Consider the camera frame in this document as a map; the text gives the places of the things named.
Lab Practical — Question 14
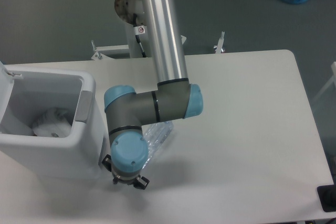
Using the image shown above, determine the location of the white frame at right edge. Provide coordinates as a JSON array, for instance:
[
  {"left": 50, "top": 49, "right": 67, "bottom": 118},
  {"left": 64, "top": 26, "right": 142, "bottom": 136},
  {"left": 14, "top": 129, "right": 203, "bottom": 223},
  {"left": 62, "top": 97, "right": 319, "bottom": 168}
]
[{"left": 312, "top": 61, "right": 335, "bottom": 105}]

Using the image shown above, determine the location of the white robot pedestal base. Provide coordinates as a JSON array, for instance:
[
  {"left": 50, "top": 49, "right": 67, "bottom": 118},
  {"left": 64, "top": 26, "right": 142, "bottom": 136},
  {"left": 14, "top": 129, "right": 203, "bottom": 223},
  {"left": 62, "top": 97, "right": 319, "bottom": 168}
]
[{"left": 90, "top": 0, "right": 227, "bottom": 61}]

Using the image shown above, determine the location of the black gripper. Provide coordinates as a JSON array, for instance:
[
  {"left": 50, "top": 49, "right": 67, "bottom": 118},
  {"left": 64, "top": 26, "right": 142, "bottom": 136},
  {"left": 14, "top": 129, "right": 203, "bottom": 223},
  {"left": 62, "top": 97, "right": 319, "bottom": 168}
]
[{"left": 101, "top": 154, "right": 150, "bottom": 190}]

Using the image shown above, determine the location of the white open trash can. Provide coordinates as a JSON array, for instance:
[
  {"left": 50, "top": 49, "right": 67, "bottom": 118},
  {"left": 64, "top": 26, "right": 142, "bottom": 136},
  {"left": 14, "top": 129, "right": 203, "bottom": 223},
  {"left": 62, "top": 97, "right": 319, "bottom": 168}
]
[{"left": 1, "top": 65, "right": 107, "bottom": 179}]

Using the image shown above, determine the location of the black device at table edge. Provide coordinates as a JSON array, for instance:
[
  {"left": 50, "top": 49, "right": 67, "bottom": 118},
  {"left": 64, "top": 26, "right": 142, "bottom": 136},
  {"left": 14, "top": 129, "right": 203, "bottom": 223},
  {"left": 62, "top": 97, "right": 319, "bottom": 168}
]
[{"left": 317, "top": 185, "right": 335, "bottom": 212}]

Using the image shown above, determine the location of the white plastic wrapper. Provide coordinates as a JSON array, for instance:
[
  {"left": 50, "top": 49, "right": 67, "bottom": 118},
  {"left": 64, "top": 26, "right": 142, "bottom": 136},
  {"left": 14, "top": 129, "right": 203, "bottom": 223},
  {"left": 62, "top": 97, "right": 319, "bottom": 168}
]
[{"left": 32, "top": 108, "right": 71, "bottom": 138}]

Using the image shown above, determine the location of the black cable on pedestal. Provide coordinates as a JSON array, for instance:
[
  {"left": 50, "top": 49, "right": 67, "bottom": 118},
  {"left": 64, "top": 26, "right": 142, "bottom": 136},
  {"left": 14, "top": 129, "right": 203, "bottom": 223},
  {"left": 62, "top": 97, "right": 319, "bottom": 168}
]
[{"left": 132, "top": 13, "right": 148, "bottom": 58}]

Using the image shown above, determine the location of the clear crushed plastic bottle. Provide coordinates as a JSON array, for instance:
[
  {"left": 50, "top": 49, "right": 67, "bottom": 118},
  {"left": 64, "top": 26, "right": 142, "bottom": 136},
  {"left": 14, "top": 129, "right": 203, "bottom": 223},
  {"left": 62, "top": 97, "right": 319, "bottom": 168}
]
[{"left": 142, "top": 121, "right": 174, "bottom": 169}]

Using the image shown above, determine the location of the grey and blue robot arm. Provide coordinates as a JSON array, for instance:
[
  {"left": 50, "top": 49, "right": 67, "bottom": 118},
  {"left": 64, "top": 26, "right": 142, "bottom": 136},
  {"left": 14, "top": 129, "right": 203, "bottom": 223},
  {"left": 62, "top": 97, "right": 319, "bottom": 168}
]
[{"left": 102, "top": 0, "right": 203, "bottom": 190}]

